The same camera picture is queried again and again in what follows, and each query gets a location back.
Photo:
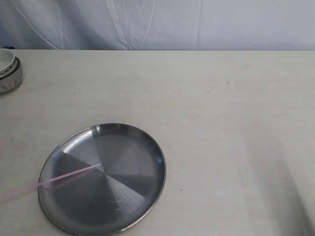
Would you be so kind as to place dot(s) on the round stainless steel plate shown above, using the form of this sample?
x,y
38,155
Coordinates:
x,y
108,199

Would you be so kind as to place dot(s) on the white backdrop cloth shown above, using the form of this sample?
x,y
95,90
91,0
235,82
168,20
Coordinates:
x,y
158,24

